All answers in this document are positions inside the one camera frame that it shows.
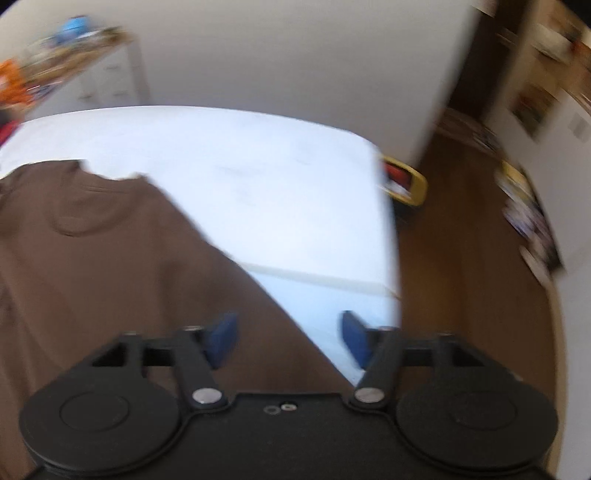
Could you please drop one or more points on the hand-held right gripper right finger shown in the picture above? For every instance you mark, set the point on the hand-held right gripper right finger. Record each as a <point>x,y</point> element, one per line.
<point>355,337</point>

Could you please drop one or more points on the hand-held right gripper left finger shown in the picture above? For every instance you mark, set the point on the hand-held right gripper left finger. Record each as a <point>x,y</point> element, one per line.
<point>221,339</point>

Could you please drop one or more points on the brown shirt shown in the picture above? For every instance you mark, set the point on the brown shirt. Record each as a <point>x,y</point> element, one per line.
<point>115,277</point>

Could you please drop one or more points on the yellow rimmed container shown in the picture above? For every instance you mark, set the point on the yellow rimmed container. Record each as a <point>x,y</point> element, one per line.
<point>398,180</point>

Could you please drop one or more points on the row of shoes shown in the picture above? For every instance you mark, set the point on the row of shoes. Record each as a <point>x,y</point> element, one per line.
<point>531,221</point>

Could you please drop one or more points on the wooden top sideboard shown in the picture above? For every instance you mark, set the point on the wooden top sideboard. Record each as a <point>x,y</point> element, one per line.
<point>111,78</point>

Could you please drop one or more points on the pile of colourful packets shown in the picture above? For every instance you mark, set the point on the pile of colourful packets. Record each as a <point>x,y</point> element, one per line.
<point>46,60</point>

